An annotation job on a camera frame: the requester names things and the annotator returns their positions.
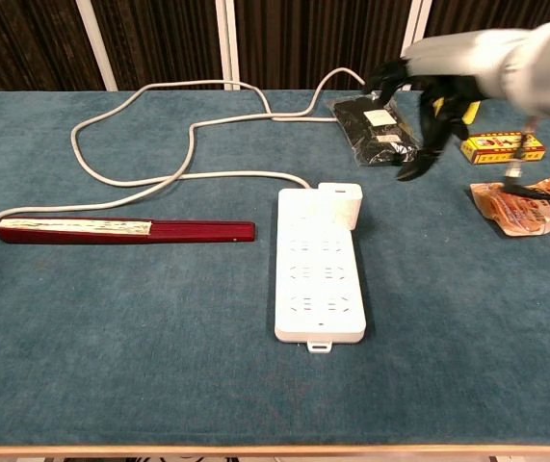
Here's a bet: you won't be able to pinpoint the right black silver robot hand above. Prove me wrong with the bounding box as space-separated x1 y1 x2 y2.
361 26 516 183

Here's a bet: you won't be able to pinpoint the white power adapter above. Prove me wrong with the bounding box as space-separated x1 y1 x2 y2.
317 181 364 231

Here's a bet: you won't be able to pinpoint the white power strip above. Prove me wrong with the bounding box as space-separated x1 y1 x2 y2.
274 187 367 355

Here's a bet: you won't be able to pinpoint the yellow sponge cube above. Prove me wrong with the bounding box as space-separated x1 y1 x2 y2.
432 90 479 125

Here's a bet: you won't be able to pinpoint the small yellow red box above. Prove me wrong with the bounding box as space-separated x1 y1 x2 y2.
459 133 547 166

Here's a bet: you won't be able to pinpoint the black gloves in plastic bag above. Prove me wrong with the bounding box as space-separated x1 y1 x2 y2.
327 94 433 168

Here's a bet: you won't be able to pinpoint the orange sauce pouch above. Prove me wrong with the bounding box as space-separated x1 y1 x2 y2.
469 175 550 238

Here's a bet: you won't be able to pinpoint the folded dark red fan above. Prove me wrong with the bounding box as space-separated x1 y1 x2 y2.
0 218 257 245

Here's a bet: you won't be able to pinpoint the teal felt table cover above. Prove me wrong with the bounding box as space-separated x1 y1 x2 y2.
0 89 550 449

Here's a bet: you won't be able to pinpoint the white partition frame post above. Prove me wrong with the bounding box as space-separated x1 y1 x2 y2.
393 0 433 91
215 0 242 91
75 0 119 91

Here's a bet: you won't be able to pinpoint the white power strip cable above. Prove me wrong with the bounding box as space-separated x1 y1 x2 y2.
0 66 381 244

